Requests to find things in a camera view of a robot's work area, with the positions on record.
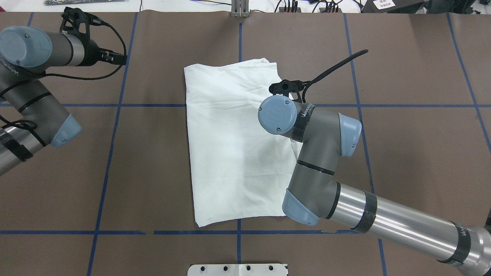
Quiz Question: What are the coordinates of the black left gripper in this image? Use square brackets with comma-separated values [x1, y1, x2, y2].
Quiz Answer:
[81, 39, 127, 66]

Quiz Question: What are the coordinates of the white long-sleeve printed shirt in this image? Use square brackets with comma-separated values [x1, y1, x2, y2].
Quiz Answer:
[184, 58, 301, 227]

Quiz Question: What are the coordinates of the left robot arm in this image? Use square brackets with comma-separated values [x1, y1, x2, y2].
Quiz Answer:
[1, 26, 127, 174]

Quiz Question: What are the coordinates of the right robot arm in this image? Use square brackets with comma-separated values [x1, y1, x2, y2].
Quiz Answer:
[258, 95, 490, 276]

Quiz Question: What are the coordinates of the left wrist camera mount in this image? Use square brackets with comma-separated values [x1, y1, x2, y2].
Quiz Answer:
[59, 7, 103, 43]

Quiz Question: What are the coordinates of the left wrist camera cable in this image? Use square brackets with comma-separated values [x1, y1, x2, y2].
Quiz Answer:
[0, 21, 128, 131]

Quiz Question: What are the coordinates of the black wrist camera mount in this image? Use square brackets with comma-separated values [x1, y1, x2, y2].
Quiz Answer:
[269, 80, 312, 103]

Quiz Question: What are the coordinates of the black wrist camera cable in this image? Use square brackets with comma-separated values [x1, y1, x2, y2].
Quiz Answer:
[305, 49, 369, 89]

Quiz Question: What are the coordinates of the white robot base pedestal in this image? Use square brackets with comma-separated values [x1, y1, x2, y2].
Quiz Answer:
[187, 263, 289, 276]

